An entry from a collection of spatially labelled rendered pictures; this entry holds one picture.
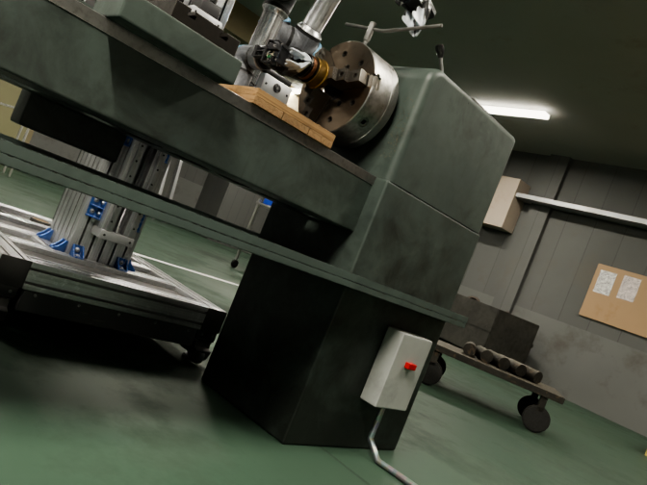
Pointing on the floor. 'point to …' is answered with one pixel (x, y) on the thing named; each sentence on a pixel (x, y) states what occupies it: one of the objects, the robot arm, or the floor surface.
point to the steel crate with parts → (490, 329)
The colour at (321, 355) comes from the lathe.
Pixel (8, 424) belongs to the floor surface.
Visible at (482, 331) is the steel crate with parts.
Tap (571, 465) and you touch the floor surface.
